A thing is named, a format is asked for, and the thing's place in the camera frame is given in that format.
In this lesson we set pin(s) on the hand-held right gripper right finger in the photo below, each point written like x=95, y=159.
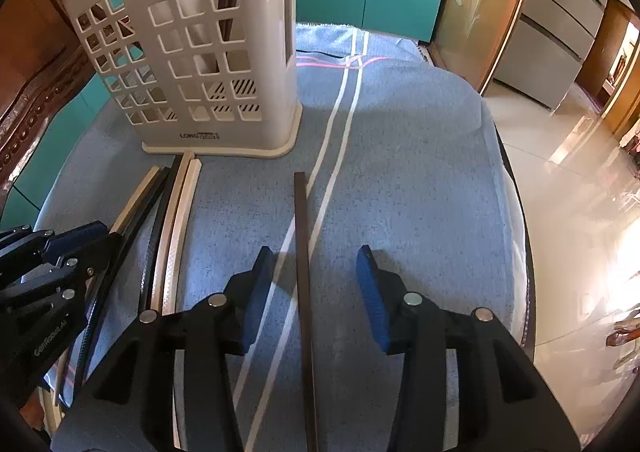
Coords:
x=372, y=302

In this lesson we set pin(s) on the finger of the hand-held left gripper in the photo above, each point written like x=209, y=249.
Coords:
x=95, y=259
x=80, y=239

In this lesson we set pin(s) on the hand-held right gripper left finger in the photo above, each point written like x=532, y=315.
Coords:
x=257, y=302

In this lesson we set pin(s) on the beige chopstick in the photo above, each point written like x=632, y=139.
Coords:
x=135, y=199
x=172, y=232
x=183, y=232

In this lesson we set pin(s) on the perforated plastic utensil holder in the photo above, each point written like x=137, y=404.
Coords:
x=287, y=112

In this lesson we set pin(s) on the blue striped towel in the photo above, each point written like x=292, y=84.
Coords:
x=400, y=182

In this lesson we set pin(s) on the carved wooden chair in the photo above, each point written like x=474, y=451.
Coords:
x=30, y=57

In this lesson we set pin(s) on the wooden chair with slim legs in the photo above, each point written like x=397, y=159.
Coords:
x=622, y=324

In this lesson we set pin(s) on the etched glass sliding door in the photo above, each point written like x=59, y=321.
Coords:
x=480, y=7

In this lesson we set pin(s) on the wooden interior door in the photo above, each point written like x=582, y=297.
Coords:
x=607, y=62

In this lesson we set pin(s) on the grey refrigerator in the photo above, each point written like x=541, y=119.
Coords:
x=560, y=17

